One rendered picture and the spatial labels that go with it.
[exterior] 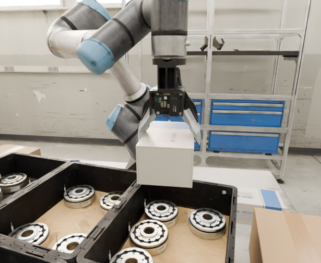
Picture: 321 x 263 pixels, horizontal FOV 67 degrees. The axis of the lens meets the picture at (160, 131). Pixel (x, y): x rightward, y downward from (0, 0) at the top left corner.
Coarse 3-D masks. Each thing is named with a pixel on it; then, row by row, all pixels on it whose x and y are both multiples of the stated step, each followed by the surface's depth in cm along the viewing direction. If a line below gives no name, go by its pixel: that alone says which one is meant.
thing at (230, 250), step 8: (208, 184) 76; (216, 184) 76; (224, 184) 76; (136, 192) 72; (232, 192) 71; (128, 200) 67; (232, 200) 67; (120, 208) 66; (232, 208) 64; (112, 216) 61; (232, 216) 61; (104, 224) 58; (232, 224) 60; (104, 232) 56; (232, 232) 55; (96, 240) 53; (232, 240) 53; (88, 248) 51; (232, 248) 51; (80, 256) 49; (232, 256) 49
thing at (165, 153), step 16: (160, 128) 62; (176, 128) 62; (144, 144) 51; (160, 144) 51; (176, 144) 51; (192, 144) 51; (144, 160) 51; (160, 160) 51; (176, 160) 50; (192, 160) 50; (144, 176) 53; (160, 176) 52; (176, 176) 52; (192, 176) 51
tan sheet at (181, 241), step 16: (176, 224) 73; (128, 240) 67; (176, 240) 67; (192, 240) 67; (208, 240) 67; (224, 240) 67; (160, 256) 61; (176, 256) 61; (192, 256) 61; (208, 256) 61; (224, 256) 61
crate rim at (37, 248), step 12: (108, 168) 87; (120, 168) 86; (48, 180) 79; (24, 192) 71; (108, 216) 61; (96, 228) 57; (0, 240) 53; (12, 240) 53; (84, 240) 53; (48, 252) 50; (60, 252) 50; (72, 252) 50
